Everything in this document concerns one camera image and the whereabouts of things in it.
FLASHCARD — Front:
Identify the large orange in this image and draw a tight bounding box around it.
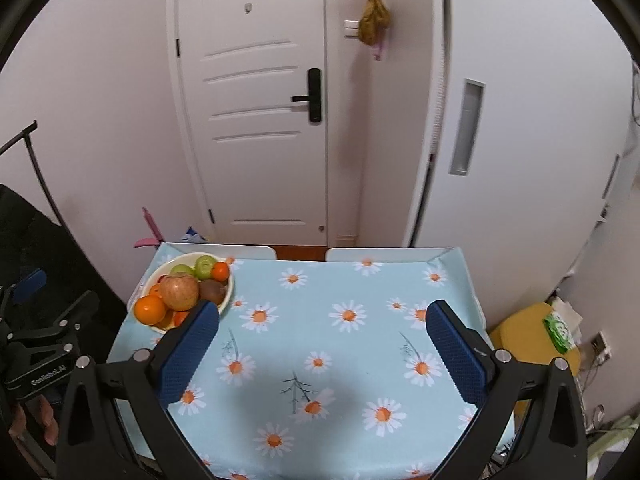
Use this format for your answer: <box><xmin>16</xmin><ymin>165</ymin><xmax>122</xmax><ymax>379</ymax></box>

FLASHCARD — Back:
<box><xmin>134</xmin><ymin>296</ymin><xmax>167</xmax><ymax>326</ymax></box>

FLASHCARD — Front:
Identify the medium orange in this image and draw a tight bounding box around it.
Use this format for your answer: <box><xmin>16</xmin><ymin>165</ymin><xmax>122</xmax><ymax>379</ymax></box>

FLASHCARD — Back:
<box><xmin>149</xmin><ymin>283</ymin><xmax>162</xmax><ymax>298</ymax></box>

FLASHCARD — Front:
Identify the green apple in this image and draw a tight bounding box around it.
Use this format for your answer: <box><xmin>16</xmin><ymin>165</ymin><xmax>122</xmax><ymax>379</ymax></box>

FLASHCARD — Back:
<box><xmin>193</xmin><ymin>255</ymin><xmax>217</xmax><ymax>281</ymax></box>
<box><xmin>170</xmin><ymin>263</ymin><xmax>195</xmax><ymax>276</ymax></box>

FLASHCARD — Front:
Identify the small tangerine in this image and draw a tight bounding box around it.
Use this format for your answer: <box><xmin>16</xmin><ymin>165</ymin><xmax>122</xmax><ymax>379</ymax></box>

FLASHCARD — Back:
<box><xmin>210</xmin><ymin>261</ymin><xmax>231</xmax><ymax>283</ymax></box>
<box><xmin>172</xmin><ymin>311</ymin><xmax>189</xmax><ymax>327</ymax></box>

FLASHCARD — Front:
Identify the person's left hand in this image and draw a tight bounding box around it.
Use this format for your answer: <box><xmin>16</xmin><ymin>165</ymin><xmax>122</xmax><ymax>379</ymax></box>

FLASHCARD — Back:
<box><xmin>9</xmin><ymin>394</ymin><xmax>60</xmax><ymax>446</ymax></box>

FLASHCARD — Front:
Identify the cream oval fruit bowl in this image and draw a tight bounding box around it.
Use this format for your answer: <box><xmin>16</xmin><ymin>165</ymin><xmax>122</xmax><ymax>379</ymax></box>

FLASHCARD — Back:
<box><xmin>131</xmin><ymin>252</ymin><xmax>234</xmax><ymax>334</ymax></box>

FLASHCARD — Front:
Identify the yellow stool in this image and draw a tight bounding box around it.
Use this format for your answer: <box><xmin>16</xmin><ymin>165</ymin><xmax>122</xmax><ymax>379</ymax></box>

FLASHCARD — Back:
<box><xmin>488</xmin><ymin>301</ymin><xmax>583</xmax><ymax>418</ymax></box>

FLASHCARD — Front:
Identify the green snack packet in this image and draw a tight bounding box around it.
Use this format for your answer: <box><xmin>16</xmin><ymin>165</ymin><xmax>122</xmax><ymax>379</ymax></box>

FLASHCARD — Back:
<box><xmin>542</xmin><ymin>311</ymin><xmax>576</xmax><ymax>354</ymax></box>

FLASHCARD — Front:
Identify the green apple in bowl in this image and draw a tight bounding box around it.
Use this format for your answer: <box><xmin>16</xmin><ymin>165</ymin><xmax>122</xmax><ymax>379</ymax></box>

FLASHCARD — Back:
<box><xmin>193</xmin><ymin>255</ymin><xmax>217</xmax><ymax>281</ymax></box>

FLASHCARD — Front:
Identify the brown kiwi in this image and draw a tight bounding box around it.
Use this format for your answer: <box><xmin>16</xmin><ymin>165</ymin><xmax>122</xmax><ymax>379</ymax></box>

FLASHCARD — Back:
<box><xmin>198</xmin><ymin>280</ymin><xmax>227</xmax><ymax>307</ymax></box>

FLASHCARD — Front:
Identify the blue white plastic bag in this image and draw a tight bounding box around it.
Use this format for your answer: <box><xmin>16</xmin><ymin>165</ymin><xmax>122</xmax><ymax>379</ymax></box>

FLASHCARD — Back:
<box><xmin>180</xmin><ymin>226</ymin><xmax>206</xmax><ymax>244</ymax></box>

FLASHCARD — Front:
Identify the black clothes rack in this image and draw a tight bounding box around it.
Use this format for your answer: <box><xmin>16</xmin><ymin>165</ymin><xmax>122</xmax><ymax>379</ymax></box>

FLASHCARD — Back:
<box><xmin>0</xmin><ymin>119</ymin><xmax>72</xmax><ymax>237</ymax></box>

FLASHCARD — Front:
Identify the daisy print blue tablecloth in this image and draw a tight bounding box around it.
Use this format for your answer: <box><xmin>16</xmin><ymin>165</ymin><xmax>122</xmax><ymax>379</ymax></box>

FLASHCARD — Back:
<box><xmin>106</xmin><ymin>242</ymin><xmax>516</xmax><ymax>480</ymax></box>

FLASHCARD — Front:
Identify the white chair back right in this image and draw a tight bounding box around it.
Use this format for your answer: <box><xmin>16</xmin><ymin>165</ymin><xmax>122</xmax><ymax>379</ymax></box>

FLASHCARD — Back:
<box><xmin>326</xmin><ymin>247</ymin><xmax>452</xmax><ymax>263</ymax></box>

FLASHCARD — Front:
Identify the white wardrobe sliding door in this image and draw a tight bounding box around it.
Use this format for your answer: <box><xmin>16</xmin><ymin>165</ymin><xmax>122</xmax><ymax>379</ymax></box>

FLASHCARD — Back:
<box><xmin>416</xmin><ymin>0</ymin><xmax>632</xmax><ymax>324</ymax></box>

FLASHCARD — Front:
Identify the white panel door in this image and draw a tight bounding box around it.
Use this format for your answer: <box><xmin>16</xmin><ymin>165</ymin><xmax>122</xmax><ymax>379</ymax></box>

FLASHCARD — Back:
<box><xmin>176</xmin><ymin>0</ymin><xmax>326</xmax><ymax>246</ymax></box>

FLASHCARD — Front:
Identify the hanging brown bag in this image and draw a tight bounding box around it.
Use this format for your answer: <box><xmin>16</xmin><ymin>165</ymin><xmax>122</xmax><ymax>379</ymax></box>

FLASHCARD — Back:
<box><xmin>357</xmin><ymin>0</ymin><xmax>390</xmax><ymax>47</ymax></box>

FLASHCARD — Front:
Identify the pink broom handle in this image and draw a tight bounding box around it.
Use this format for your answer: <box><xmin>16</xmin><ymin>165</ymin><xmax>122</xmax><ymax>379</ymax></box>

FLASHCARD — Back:
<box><xmin>134</xmin><ymin>207</ymin><xmax>165</xmax><ymax>249</ymax></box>

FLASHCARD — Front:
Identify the black door handle lock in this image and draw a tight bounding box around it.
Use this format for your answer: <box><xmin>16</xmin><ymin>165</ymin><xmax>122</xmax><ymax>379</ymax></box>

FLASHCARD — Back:
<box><xmin>291</xmin><ymin>67</ymin><xmax>323</xmax><ymax>125</ymax></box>

